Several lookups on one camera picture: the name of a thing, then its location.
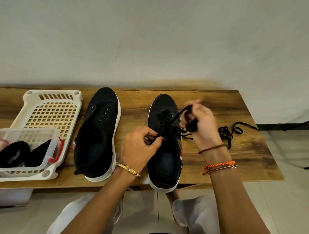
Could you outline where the person's right hand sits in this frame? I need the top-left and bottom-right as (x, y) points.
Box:
(180, 100), (223, 152)

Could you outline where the person's left hand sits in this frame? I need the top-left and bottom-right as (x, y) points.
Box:
(121, 126), (165, 175)

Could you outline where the black sneaker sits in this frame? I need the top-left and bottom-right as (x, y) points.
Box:
(147, 94), (184, 194)
(73, 87), (122, 183)

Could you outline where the person's right forearm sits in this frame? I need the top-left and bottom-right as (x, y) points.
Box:
(200, 146), (271, 234)

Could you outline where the person's left forearm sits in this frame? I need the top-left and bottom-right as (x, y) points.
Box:
(62, 168), (142, 234)

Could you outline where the black tripod stand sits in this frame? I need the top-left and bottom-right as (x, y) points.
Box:
(282, 120), (309, 170)

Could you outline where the white plastic lattice basket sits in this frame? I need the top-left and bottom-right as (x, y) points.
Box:
(0, 90), (83, 183)

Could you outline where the black rolled band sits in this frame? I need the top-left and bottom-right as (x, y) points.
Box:
(0, 140), (32, 169)
(28, 139), (53, 167)

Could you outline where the white box under table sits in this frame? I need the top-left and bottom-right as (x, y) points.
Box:
(0, 187), (35, 207)

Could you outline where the gold bracelet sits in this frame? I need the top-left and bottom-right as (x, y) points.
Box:
(114, 161), (144, 180)

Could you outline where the orange braided bracelet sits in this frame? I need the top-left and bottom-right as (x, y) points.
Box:
(201, 159), (239, 176)

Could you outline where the clear container with red handles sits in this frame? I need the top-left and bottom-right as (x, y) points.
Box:
(0, 127), (65, 172)

